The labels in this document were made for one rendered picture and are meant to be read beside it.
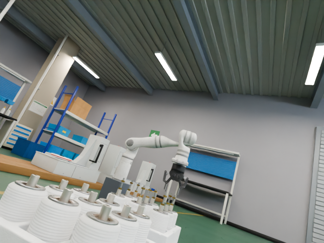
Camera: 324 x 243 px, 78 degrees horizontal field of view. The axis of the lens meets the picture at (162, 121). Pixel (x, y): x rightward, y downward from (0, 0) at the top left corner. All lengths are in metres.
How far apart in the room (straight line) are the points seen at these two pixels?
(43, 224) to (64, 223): 0.04
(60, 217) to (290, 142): 6.30
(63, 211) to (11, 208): 0.14
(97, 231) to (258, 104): 6.75
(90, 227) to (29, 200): 0.20
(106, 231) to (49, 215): 0.14
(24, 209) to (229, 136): 6.29
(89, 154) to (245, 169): 4.38
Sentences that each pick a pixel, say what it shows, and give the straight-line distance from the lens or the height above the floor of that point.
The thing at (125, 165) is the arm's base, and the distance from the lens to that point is 1.53.
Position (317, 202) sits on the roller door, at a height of 1.16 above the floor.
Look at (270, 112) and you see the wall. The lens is 6.90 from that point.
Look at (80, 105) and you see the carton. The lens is 6.41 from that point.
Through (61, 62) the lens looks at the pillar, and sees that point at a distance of 7.79.
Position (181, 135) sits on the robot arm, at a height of 0.66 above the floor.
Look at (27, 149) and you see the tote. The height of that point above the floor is 0.19.
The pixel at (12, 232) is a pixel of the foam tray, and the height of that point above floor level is 0.18.
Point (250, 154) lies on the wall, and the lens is 6.43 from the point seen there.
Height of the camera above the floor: 0.36
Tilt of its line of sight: 17 degrees up
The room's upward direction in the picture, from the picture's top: 19 degrees clockwise
